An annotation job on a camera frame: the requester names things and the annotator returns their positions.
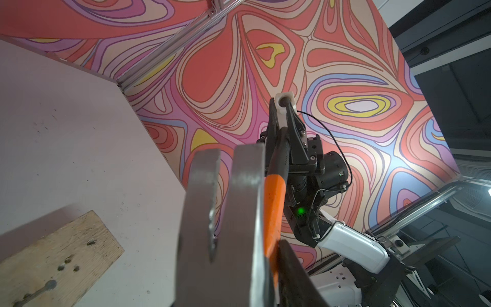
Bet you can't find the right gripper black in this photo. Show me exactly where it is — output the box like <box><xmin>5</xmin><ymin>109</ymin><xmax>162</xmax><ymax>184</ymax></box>
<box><xmin>266</xmin><ymin>97</ymin><xmax>349</xmax><ymax>192</ymax></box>

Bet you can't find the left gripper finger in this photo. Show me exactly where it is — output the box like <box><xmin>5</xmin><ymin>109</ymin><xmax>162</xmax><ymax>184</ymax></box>
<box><xmin>278</xmin><ymin>240</ymin><xmax>329</xmax><ymax>307</ymax></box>

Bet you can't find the claw hammer orange black handle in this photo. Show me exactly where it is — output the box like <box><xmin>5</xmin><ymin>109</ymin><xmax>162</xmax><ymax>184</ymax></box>
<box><xmin>174</xmin><ymin>128</ymin><xmax>290</xmax><ymax>306</ymax></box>

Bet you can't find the wooden block with nails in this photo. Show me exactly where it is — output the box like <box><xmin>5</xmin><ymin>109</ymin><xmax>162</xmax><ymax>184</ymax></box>
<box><xmin>1</xmin><ymin>211</ymin><xmax>124</xmax><ymax>306</ymax></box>

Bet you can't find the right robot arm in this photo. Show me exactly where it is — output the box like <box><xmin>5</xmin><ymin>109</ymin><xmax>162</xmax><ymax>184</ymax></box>
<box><xmin>259</xmin><ymin>93</ymin><xmax>405</xmax><ymax>306</ymax></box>

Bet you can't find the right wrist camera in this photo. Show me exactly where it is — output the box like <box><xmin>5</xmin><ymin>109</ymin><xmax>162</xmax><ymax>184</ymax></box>
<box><xmin>274</xmin><ymin>92</ymin><xmax>297</xmax><ymax>120</ymax></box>

